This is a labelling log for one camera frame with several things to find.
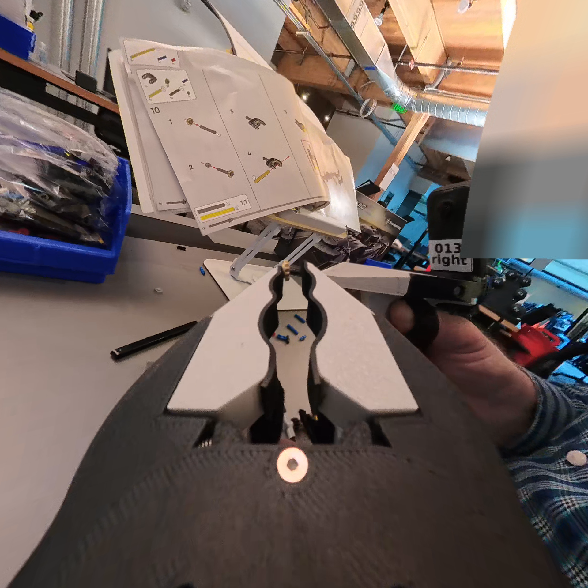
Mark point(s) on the tan lego gear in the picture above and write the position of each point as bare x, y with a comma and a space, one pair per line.
285, 268

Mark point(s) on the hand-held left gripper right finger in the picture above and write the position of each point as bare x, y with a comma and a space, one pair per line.
363, 363

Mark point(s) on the scattered blue lego pins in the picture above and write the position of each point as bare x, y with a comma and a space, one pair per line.
291, 328

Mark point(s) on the wooden background desk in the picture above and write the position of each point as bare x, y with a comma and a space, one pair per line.
59, 76

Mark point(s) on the person's right hand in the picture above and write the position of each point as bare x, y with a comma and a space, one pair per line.
473, 363

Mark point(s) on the person's right forearm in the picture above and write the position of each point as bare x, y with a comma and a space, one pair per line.
551, 436

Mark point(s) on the green exit sign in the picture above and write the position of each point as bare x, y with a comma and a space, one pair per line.
399, 108

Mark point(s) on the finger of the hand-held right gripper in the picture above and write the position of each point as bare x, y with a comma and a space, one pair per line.
367, 280

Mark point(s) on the lego instruction booklet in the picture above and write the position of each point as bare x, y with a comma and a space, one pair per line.
220, 138

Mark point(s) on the dark printed lego box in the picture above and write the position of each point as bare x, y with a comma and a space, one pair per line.
367, 229

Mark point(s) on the pile of lego part bags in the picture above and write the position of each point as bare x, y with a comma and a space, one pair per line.
50, 183

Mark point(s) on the white book stand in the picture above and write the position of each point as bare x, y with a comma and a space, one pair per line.
225, 278

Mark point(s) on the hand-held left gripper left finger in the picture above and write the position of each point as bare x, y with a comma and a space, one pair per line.
229, 358

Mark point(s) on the black long lego beam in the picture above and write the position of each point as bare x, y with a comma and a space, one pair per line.
154, 340

